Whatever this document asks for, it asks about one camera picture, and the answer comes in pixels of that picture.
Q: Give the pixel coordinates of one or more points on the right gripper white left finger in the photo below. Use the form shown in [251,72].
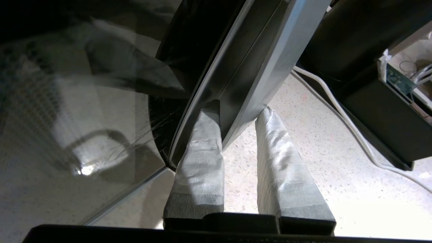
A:
[199,168]

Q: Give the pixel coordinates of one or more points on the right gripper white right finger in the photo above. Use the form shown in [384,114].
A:
[283,175]

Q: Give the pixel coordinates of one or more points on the black glass microwave door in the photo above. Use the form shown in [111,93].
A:
[101,118]

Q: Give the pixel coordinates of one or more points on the black stand with base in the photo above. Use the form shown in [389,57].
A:
[371,50]

